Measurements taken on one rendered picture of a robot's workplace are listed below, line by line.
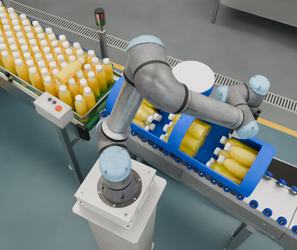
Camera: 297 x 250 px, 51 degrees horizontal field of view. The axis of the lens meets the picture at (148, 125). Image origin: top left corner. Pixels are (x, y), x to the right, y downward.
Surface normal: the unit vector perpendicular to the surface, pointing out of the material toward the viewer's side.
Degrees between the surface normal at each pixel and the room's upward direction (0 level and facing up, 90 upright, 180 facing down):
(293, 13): 0
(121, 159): 7
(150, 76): 31
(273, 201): 0
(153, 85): 49
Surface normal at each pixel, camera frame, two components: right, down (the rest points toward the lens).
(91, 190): 0.00, -0.58
